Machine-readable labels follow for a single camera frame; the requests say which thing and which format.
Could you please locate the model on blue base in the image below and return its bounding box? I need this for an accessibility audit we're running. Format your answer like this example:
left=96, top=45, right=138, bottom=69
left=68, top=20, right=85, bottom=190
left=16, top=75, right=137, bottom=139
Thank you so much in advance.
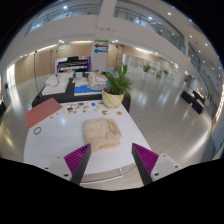
left=73, top=71, right=109, bottom=97

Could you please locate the distant green potted plant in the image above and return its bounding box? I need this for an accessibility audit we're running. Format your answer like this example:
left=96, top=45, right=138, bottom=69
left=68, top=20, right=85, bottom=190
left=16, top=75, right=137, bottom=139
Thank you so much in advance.
left=142, top=63, right=153, bottom=73

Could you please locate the colourful printed sheet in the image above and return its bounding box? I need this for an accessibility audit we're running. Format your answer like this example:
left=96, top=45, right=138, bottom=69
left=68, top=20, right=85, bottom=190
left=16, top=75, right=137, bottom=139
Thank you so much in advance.
left=63, top=102, right=93, bottom=115

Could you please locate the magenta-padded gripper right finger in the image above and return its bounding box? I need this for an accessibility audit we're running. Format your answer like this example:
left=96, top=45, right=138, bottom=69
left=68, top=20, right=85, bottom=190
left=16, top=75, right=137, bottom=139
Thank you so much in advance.
left=130, top=142, right=183, bottom=187

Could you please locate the black low display platform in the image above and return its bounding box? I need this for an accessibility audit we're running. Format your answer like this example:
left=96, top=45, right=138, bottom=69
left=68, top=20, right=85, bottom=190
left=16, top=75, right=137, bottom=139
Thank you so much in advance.
left=31, top=78, right=132, bottom=113

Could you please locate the beige knitted towel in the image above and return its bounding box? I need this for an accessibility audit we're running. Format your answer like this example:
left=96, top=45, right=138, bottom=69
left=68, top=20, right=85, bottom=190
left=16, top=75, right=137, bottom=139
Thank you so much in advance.
left=82, top=117, right=123, bottom=153

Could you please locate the plant in striped pot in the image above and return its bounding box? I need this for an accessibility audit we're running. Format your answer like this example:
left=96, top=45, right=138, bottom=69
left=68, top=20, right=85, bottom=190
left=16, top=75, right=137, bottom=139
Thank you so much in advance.
left=101, top=64, right=133, bottom=110

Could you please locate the sign with coloured arrows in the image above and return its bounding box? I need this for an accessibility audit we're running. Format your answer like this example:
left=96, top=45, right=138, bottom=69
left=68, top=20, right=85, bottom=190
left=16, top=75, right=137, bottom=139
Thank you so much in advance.
left=93, top=38, right=110, bottom=54

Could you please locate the black floor lamp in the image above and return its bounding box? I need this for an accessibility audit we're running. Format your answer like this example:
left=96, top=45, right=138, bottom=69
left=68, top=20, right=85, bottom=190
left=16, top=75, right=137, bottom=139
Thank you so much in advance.
left=32, top=50, right=43, bottom=99

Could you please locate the white architectural model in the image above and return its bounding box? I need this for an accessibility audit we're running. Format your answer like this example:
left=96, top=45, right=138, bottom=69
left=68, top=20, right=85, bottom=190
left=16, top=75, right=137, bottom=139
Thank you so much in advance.
left=41, top=73, right=71, bottom=97

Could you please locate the black piano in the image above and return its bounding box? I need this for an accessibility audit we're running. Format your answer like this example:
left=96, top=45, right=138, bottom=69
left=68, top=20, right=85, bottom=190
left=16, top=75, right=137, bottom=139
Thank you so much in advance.
left=57, top=55, right=91, bottom=73

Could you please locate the group of black chairs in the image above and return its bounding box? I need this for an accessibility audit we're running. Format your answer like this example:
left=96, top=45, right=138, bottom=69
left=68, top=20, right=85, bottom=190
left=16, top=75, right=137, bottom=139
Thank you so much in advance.
left=0, top=99, right=7, bottom=118
left=180, top=89, right=206, bottom=115

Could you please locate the purple display screen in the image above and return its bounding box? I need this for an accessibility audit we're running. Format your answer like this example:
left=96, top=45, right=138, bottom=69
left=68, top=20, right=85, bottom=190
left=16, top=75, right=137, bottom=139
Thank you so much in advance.
left=54, top=56, right=92, bottom=74

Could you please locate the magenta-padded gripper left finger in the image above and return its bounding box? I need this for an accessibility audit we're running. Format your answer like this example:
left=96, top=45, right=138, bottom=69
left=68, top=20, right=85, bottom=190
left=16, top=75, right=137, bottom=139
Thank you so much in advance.
left=44, top=143, right=93, bottom=186

